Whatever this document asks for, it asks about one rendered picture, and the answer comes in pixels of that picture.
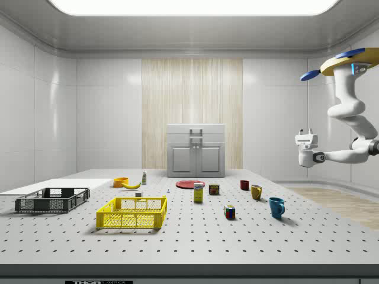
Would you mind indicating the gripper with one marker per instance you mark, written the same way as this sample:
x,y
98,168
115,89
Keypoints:
x,y
306,139

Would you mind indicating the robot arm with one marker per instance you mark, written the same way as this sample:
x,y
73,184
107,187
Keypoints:
x,y
346,109

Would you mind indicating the yellow mug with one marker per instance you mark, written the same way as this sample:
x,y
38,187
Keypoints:
x,y
255,193

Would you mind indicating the blue mug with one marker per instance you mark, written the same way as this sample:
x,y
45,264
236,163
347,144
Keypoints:
x,y
275,208

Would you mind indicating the red mug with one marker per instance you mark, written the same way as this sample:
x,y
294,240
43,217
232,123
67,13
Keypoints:
x,y
244,185

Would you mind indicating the drone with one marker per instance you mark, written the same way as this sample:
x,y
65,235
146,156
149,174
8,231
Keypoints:
x,y
340,63

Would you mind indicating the flat-sided can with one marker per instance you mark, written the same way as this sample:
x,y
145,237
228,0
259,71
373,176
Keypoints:
x,y
213,189

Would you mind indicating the puzzle cube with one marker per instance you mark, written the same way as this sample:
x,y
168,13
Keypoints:
x,y
229,212

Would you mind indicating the white cabinet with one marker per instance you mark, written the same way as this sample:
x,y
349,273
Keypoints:
x,y
195,156

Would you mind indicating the yellow white carton box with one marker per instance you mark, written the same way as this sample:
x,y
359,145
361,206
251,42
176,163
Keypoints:
x,y
198,193

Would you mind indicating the red plate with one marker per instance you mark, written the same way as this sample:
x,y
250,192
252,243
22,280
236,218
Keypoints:
x,y
186,185

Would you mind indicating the small white bottle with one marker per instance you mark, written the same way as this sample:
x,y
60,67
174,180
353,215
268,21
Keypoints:
x,y
144,179

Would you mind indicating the banana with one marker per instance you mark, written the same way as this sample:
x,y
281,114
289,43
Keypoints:
x,y
131,186

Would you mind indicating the yellow bowl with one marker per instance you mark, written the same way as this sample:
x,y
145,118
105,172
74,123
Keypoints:
x,y
118,183

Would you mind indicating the yellow basket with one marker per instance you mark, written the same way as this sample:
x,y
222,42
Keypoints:
x,y
127,220

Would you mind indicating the dark grey basket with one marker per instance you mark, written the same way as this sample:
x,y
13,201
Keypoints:
x,y
44,204

